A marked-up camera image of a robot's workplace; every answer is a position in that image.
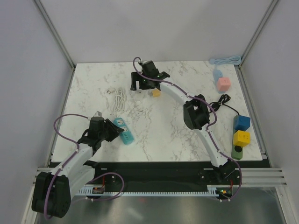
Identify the teal power strip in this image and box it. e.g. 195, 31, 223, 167
113, 117, 134, 145

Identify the white charger plug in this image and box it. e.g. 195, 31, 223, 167
133, 91, 146, 101

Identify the yellow plug adapter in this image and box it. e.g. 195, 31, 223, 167
152, 90, 161, 98

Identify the blue cube socket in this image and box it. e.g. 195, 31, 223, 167
233, 115, 250, 131

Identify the yellow cube socket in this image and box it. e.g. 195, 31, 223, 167
233, 130, 250, 147

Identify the green power strip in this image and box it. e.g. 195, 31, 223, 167
231, 115, 243, 160

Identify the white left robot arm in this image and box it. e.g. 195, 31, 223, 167
31, 115, 124, 220

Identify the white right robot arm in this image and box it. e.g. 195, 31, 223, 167
130, 57, 234, 184

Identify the pink cube socket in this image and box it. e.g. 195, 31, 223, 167
216, 77, 231, 92

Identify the light blue power strip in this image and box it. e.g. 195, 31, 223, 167
213, 69, 223, 83

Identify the white coiled cable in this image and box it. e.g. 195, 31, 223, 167
107, 87, 128, 117

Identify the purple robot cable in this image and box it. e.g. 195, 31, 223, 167
44, 113, 126, 220

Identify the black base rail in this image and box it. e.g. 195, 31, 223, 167
48, 160, 273, 194

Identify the black cable with plug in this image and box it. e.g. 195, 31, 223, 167
209, 93, 241, 116

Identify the light blue coiled cable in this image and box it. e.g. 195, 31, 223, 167
209, 55, 241, 66

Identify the white cable duct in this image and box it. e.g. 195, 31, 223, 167
76, 185, 230, 197

